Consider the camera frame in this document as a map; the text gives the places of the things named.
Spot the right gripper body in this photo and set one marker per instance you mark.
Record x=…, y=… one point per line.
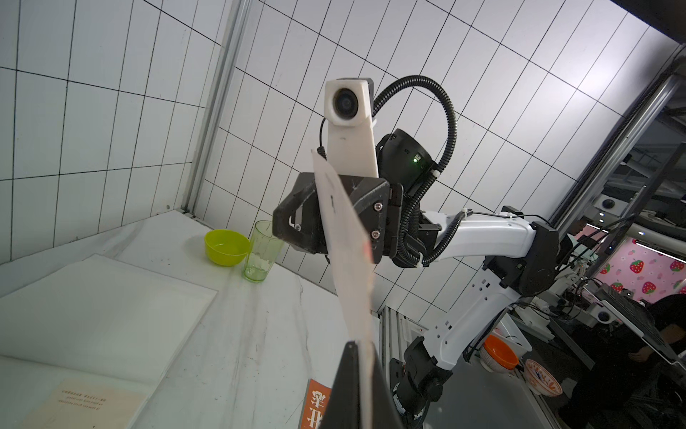
x=315, y=214

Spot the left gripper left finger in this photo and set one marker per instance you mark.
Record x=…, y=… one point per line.
x=342, y=411

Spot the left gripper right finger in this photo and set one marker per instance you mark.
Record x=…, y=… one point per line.
x=385, y=414

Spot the cream card red stripe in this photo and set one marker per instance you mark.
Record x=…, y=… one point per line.
x=77, y=404

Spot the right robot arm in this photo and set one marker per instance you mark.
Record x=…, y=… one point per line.
x=519, y=261

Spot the clear green cup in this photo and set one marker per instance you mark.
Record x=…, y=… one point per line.
x=264, y=250

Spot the orange bowl in background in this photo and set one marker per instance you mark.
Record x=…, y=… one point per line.
x=497, y=357

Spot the patterned plate in background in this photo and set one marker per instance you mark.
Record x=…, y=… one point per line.
x=540, y=381

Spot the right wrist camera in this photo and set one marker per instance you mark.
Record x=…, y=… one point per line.
x=348, y=108

